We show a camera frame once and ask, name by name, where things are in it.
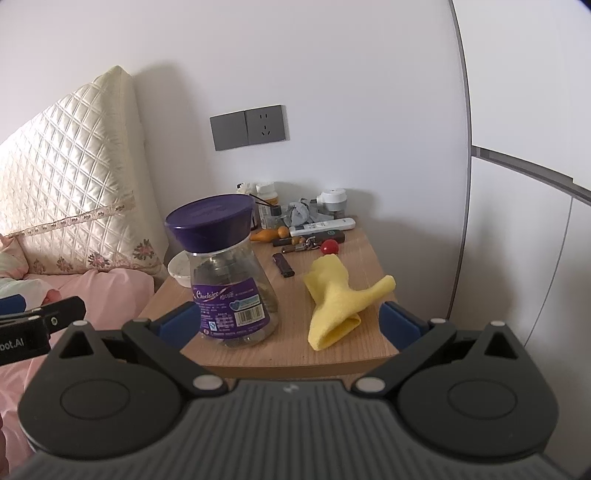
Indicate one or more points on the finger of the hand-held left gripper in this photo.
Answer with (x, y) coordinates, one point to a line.
(11, 304)
(67, 313)

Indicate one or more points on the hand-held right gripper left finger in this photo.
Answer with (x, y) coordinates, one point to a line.
(178, 325)

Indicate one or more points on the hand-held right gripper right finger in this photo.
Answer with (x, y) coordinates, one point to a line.
(399, 323)

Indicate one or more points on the clear jar with purple lid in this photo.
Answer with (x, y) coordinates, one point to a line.
(231, 295)

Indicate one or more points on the yellow cloth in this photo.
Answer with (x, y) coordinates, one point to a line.
(332, 300)

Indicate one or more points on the pale patterned pillow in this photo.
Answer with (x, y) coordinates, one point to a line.
(18, 272)

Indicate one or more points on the pink blanket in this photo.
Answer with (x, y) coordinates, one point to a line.
(106, 295)

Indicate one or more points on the white dish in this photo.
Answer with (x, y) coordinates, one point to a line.
(178, 270)

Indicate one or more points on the red ball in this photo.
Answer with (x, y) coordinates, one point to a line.
(330, 247)

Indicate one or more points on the wooden nightstand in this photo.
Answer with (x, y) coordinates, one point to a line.
(295, 332)

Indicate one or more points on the black rectangular device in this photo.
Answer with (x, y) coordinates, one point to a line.
(333, 237)

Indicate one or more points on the black lighter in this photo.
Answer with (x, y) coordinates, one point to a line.
(283, 265)

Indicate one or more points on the white remote control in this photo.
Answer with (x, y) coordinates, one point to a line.
(323, 226)

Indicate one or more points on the orange plastic object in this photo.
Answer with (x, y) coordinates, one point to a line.
(265, 235)

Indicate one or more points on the key bunch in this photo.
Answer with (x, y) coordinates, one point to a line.
(300, 244)

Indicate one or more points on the white plug-in device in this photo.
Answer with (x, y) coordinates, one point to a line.
(333, 199)

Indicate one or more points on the grey crumpled cloth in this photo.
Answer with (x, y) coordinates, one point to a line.
(302, 213)

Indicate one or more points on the small bottle with black cap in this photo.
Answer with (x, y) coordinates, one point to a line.
(276, 216)

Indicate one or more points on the cream embroidered pillow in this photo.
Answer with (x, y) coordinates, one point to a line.
(69, 161)

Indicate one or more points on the white wardrobe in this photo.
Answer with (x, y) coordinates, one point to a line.
(521, 230)

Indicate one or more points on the white pill bottle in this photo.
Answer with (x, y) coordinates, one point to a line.
(268, 193)

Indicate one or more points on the grey wall outlet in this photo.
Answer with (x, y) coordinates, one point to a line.
(267, 124)

